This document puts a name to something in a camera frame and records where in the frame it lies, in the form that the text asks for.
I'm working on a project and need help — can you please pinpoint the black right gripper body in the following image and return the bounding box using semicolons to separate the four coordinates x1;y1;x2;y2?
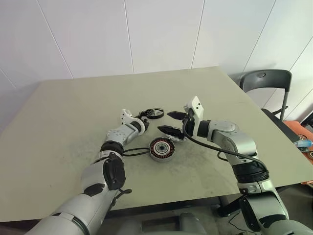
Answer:
180;111;197;141

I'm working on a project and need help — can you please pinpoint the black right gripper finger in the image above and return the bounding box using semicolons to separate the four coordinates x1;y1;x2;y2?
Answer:
158;125;184;140
167;111;188;121

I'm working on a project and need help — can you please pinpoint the spoked silver rotor black rim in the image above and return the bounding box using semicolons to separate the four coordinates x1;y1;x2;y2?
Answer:
141;107;164;120

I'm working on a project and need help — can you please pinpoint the motor housing with copper windings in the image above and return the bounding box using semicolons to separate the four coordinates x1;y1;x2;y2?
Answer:
148;137;176;162

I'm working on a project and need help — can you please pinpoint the black table foot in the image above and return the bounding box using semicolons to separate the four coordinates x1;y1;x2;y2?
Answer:
216;194;243;218

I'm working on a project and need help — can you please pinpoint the grey folding chair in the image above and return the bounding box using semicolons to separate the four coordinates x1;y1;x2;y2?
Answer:
239;70;305;146

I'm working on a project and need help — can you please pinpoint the grey rounded shape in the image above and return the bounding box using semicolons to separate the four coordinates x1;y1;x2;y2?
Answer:
179;212;206;235

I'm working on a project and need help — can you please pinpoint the small blue clutter item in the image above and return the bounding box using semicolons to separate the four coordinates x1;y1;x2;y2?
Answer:
294;138;313;160

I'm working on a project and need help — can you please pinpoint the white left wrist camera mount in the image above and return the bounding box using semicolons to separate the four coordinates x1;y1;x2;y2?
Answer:
119;108;145;136

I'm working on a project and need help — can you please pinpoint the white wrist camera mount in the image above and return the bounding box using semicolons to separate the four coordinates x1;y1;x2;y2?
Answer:
183;95;204;138
119;108;145;136

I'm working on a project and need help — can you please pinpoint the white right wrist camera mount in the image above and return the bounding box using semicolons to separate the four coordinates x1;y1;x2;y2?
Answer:
183;95;204;138

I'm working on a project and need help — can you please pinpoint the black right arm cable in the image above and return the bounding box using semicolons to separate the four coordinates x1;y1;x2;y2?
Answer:
182;117;269;182

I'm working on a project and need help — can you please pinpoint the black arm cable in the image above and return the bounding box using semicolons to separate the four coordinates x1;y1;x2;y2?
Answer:
110;146;150;209
182;117;269;182

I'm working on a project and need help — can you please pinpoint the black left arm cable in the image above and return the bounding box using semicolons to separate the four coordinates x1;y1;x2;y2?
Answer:
110;146;150;209

